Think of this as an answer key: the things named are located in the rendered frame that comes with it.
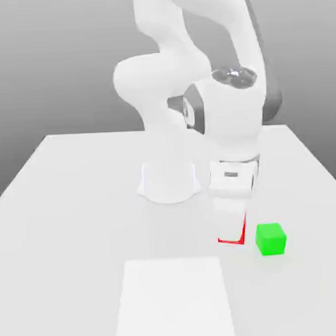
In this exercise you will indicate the small red cube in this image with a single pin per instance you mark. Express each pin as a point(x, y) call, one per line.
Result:
point(242, 240)

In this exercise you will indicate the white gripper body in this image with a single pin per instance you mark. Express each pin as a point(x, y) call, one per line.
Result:
point(232, 185)

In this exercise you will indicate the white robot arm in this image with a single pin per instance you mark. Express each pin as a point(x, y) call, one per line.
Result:
point(179, 60)

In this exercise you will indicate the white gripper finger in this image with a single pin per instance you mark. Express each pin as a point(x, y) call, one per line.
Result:
point(230, 220)

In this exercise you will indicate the small green cube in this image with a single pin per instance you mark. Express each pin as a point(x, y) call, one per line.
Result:
point(271, 240)

